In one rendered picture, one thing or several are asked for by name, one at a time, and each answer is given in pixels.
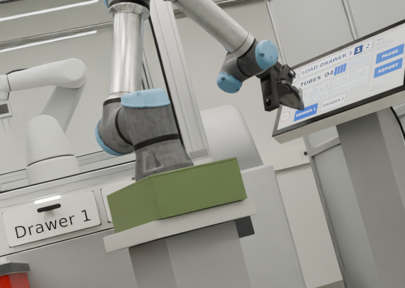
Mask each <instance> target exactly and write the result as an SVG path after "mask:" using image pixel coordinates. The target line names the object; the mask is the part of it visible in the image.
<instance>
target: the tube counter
mask: <svg viewBox="0 0 405 288"><path fill-rule="evenodd" d="M371 58H372V52H370V53H368V54H365V55H363V56H361V57H358V58H355V59H353V60H350V61H348V62H346V63H343V64H340V65H338V66H336V67H333V68H331V69H328V70H326V71H325V74H324V80H326V79H328V78H331V77H334V76H336V75H339V74H341V73H344V72H346V71H348V70H351V69H354V68H356V67H359V66H361V65H364V64H367V63H369V62H371Z"/></svg>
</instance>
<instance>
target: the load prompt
mask: <svg viewBox="0 0 405 288"><path fill-rule="evenodd" d="M373 46H374V38H373V39H371V40H368V41H366V42H363V43H361V44H359V45H356V46H353V47H352V48H349V49H346V50H344V51H342V52H339V53H337V54H335V55H332V56H330V57H327V58H325V59H323V60H320V61H317V62H316V63H313V64H310V65H308V66H306V67H303V68H301V70H300V75H299V79H301V78H304V77H306V76H308V75H311V74H314V73H316V72H319V71H321V70H323V69H326V68H328V67H330V66H333V65H336V64H338V63H341V62H343V61H345V60H348V59H350V58H353V57H355V56H358V55H360V54H363V53H365V52H368V51H370V50H372V49H373Z"/></svg>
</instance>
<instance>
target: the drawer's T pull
mask: <svg viewBox="0 0 405 288"><path fill-rule="evenodd" d="M60 207H61V204H54V205H49V206H46V207H42V208H38V209H37V212H38V213H41V212H44V211H50V210H53V209H56V208H60Z"/></svg>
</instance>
